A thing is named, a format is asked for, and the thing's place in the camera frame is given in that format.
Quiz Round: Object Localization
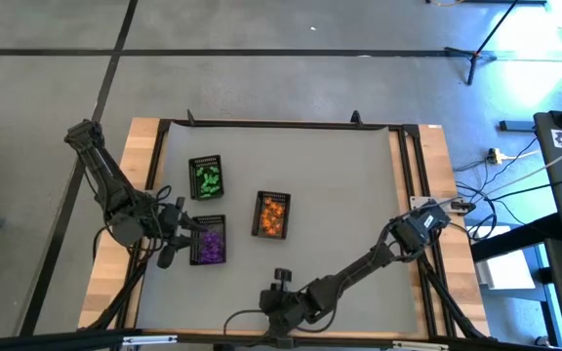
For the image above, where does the black tripod stand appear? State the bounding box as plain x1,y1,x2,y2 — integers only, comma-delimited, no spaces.
444,0,548,88

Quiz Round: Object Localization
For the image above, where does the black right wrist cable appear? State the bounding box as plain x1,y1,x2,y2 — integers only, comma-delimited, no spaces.
221,305,341,338

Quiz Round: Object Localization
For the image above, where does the black aluminium rig frame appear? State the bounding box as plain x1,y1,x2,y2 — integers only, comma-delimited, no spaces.
0,109,562,351

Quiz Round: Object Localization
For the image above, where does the black cart leg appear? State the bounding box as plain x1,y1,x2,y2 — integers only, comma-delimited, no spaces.
469,213,562,263

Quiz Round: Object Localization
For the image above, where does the silver mounting plate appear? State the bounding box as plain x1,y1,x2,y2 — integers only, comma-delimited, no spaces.
409,194,475,214

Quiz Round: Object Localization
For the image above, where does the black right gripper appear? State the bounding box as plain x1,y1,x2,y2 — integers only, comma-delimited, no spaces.
260,267,311,337

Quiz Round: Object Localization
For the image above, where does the dark metal foot bar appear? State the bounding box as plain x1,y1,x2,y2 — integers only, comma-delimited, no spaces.
498,119,537,133

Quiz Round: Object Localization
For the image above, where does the silver aluminium bracket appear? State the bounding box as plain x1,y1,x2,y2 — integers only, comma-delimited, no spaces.
391,340,451,351
122,334,179,347

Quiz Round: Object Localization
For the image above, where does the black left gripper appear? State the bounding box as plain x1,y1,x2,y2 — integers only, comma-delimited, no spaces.
156,196,210,270

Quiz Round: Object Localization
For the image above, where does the black plastic slotted basket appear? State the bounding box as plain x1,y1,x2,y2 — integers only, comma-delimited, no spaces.
250,190,292,241
188,214,227,267
187,154,225,201

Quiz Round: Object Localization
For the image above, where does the white floor box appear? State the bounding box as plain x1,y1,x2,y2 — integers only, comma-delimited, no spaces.
474,247,540,290

